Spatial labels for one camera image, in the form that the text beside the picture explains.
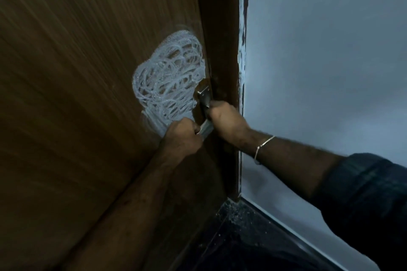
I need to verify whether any person's left hand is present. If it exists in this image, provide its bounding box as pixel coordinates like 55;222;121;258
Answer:
159;117;204;165

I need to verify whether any thin metal bracelet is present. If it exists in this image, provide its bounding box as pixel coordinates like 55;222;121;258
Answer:
254;135;276;165

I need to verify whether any brown wooden door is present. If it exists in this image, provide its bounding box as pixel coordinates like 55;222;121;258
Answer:
0;0;239;271

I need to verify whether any person's right hand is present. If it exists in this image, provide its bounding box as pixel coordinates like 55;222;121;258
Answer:
206;100;254;151

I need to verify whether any silver metal door handle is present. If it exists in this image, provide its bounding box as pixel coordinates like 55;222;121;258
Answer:
194;83;214;140

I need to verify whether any person's right forearm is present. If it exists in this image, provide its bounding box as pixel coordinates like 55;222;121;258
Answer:
245;131;346;202

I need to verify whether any person's left forearm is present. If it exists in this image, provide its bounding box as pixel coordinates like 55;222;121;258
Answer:
62;150;188;271

